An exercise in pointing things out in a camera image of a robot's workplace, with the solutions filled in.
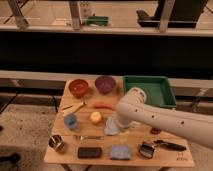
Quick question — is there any small metal pot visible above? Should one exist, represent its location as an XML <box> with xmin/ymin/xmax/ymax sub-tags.
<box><xmin>48</xmin><ymin>135</ymin><xmax>65</xmax><ymax>151</ymax></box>

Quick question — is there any green box on shelf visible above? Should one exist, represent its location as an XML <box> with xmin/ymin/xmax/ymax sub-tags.
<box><xmin>86</xmin><ymin>16</ymin><xmax>108</xmax><ymax>26</ymax></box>

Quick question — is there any red bowl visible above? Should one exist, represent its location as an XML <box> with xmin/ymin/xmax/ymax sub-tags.
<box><xmin>68</xmin><ymin>79</ymin><xmax>89</xmax><ymax>98</ymax></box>

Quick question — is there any light blue towel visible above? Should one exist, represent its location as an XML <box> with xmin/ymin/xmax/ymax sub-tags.
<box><xmin>104</xmin><ymin>117</ymin><xmax>119</xmax><ymax>136</ymax></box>

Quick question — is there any red chili pepper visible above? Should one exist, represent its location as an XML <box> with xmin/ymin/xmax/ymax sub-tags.
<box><xmin>93</xmin><ymin>104</ymin><xmax>115</xmax><ymax>111</ymax></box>

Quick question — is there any black metal clip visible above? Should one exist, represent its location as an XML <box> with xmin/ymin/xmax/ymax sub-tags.
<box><xmin>138</xmin><ymin>142</ymin><xmax>155</xmax><ymax>159</ymax></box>

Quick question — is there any green plastic tray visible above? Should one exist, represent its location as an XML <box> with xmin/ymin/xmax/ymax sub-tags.
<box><xmin>123</xmin><ymin>75</ymin><xmax>176</xmax><ymax>109</ymax></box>

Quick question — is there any dark brown pinecone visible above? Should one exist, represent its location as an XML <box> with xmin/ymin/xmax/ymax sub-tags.
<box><xmin>150</xmin><ymin>128</ymin><xmax>161</xmax><ymax>135</ymax></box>

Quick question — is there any blue rectangular sponge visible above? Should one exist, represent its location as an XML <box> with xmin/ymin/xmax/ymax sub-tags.
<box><xmin>109</xmin><ymin>145</ymin><xmax>131</xmax><ymax>160</ymax></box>

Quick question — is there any black rectangular sponge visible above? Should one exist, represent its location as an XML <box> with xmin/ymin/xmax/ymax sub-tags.
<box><xmin>78</xmin><ymin>147</ymin><xmax>102</xmax><ymax>158</ymax></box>

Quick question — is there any wooden folding table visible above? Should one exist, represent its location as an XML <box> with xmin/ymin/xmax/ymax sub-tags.
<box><xmin>44</xmin><ymin>79</ymin><xmax>195</xmax><ymax>168</ymax></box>

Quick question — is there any blue cup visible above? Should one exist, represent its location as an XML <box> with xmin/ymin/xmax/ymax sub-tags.
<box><xmin>64</xmin><ymin>114</ymin><xmax>77</xmax><ymax>130</ymax></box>

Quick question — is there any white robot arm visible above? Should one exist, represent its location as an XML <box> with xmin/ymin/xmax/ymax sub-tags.
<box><xmin>116</xmin><ymin>87</ymin><xmax>213</xmax><ymax>149</ymax></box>

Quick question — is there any beige wooden spatula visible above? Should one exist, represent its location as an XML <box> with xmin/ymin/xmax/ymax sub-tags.
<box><xmin>62</xmin><ymin>102</ymin><xmax>85</xmax><ymax>116</ymax></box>

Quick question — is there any yellow round fruit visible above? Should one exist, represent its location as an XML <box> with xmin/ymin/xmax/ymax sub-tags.
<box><xmin>90</xmin><ymin>112</ymin><xmax>102</xmax><ymax>124</ymax></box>

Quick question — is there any purple bowl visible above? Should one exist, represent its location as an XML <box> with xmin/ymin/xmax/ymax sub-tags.
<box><xmin>95</xmin><ymin>75</ymin><xmax>116</xmax><ymax>94</ymax></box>

